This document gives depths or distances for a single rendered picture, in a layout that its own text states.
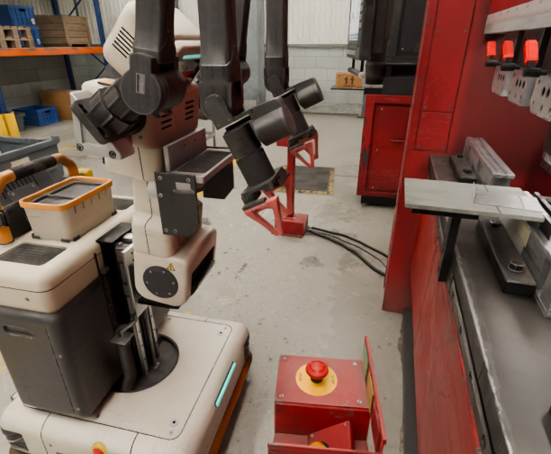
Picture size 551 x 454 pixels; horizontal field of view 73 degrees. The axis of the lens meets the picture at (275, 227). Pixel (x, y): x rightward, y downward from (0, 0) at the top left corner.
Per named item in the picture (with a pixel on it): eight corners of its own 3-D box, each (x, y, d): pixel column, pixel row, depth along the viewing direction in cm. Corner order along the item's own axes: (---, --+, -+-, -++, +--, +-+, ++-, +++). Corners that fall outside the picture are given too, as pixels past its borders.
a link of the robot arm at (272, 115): (219, 94, 71) (201, 100, 63) (272, 64, 66) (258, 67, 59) (248, 151, 74) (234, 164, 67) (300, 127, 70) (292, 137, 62)
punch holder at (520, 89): (505, 99, 101) (523, 29, 93) (541, 100, 98) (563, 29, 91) (520, 107, 88) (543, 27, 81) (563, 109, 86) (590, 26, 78)
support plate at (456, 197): (403, 181, 97) (404, 177, 96) (519, 191, 90) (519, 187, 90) (404, 207, 81) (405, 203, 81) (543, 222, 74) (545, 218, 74)
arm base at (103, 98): (108, 97, 78) (67, 105, 67) (132, 72, 74) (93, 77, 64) (136, 132, 80) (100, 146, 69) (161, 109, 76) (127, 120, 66)
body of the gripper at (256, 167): (286, 173, 75) (270, 139, 73) (275, 191, 66) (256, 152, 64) (258, 185, 77) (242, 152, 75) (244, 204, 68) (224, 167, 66)
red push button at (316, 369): (304, 371, 68) (305, 357, 67) (327, 373, 68) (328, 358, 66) (304, 389, 65) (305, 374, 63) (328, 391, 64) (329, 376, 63)
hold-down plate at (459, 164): (448, 161, 154) (449, 154, 152) (463, 162, 152) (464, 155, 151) (457, 186, 128) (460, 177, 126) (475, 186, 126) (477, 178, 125)
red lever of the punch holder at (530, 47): (524, 38, 79) (525, 72, 76) (546, 38, 78) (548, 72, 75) (520, 45, 81) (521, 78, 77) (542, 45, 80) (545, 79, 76)
